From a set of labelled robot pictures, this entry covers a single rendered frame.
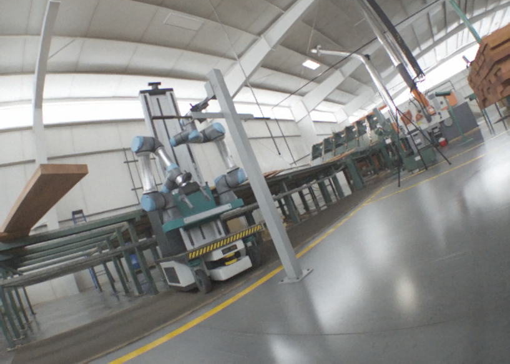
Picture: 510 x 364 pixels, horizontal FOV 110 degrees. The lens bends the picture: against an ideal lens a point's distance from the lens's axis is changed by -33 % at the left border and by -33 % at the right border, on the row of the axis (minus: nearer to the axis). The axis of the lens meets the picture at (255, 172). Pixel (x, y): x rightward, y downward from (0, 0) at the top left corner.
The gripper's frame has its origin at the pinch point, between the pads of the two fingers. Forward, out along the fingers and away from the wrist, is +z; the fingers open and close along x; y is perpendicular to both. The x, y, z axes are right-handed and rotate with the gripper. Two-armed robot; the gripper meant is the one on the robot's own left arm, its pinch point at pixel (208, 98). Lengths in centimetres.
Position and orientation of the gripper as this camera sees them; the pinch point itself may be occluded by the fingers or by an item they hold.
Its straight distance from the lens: 170.6
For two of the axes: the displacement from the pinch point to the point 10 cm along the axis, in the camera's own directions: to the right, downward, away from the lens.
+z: 6.7, -3.7, -6.4
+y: -5.9, -8.0, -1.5
